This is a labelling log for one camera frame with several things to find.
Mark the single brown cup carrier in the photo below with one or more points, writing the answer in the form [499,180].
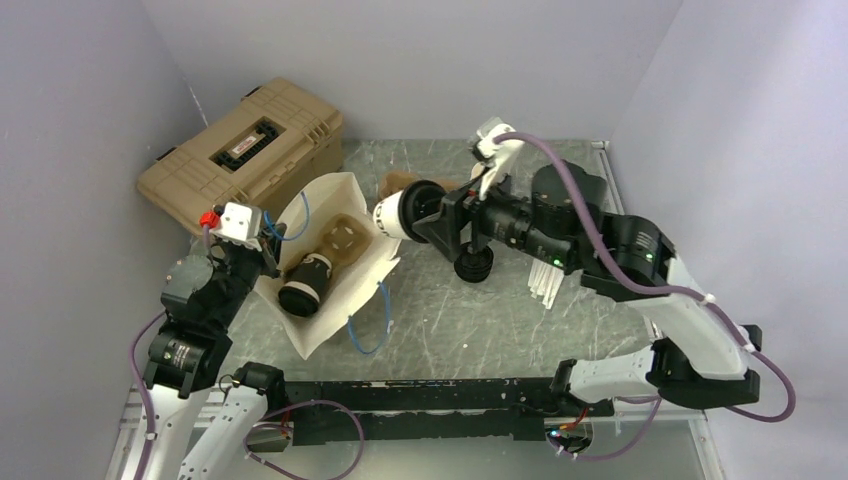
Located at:
[343,240]

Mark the stack of black lids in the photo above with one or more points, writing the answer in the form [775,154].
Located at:
[473,266]

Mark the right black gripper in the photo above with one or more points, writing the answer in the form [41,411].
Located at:
[444,230]

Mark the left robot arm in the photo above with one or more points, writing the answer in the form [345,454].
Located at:
[201,297]

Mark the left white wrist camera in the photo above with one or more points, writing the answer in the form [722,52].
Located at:
[236,223]

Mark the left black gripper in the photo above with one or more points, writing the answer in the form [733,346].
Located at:
[267,257]

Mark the bundle of white straws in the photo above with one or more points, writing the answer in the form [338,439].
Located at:
[544,282]

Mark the brown cardboard cup carrier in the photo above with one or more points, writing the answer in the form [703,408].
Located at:
[396,180]

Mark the tan plastic toolbox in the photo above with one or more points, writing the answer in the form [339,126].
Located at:
[278,139]

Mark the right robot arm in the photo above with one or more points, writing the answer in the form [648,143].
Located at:
[701,361]

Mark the white paper coffee cup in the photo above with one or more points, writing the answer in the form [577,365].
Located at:
[387,217]

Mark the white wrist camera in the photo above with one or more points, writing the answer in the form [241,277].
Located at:
[236,223]
[494,160]

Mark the blue checkered paper bag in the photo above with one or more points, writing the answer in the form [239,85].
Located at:
[351,287]

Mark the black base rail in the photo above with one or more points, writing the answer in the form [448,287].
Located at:
[522,409]

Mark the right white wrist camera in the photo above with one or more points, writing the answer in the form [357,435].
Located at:
[494,160]

